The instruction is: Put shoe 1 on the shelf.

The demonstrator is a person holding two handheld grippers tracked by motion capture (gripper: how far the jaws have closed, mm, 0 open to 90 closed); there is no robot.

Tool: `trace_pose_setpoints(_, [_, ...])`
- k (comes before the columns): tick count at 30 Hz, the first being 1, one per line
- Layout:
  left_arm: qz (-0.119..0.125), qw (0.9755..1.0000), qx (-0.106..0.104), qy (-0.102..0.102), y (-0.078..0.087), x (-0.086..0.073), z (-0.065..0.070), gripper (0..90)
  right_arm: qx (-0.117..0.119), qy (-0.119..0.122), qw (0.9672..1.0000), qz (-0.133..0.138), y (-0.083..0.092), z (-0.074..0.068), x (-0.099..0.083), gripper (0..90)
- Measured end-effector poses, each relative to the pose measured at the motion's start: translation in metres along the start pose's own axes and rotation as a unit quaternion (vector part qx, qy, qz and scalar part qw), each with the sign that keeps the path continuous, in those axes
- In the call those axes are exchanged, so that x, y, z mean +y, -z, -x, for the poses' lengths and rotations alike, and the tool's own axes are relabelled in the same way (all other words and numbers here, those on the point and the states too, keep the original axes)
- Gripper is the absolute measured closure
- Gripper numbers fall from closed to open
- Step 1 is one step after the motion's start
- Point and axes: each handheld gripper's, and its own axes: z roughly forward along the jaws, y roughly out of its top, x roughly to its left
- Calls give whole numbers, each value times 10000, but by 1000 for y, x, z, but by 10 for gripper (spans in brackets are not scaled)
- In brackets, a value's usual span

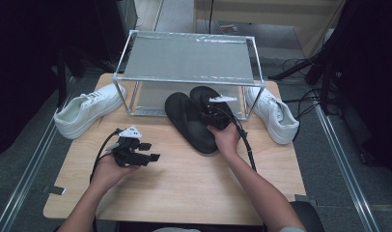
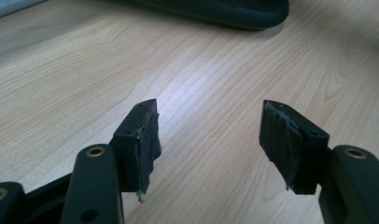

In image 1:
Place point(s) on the black slipper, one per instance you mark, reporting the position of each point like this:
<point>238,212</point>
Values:
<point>199,93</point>
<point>187,125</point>

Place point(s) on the white sneaker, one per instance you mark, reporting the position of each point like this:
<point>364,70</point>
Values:
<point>88,109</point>
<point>277,122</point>

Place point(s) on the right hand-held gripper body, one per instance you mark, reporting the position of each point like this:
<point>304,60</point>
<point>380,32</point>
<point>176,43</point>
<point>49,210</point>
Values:
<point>218,117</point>

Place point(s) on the person's right hand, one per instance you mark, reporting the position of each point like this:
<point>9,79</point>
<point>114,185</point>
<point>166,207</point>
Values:
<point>228,140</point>

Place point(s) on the wooden cabinet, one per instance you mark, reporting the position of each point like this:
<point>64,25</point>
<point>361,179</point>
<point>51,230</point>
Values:
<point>265,13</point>

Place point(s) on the person's grey clothing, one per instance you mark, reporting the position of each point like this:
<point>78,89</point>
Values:
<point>174,229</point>

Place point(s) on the metal shoe rack grey shelves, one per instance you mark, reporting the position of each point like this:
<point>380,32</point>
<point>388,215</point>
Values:
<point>187,58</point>

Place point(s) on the metal floor rail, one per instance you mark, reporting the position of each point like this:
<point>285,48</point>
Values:
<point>348,174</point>
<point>26,167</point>

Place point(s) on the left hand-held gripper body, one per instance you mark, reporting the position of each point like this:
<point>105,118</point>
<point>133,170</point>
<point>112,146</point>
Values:
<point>126,151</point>

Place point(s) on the black curtain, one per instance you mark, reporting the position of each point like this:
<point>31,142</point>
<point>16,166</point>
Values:
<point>371,80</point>
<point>23,64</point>

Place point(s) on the black metal stand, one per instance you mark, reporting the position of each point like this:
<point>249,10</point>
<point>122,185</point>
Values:
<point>61,80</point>

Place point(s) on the person's left hand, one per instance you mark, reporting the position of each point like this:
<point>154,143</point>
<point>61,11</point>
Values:
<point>107,174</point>

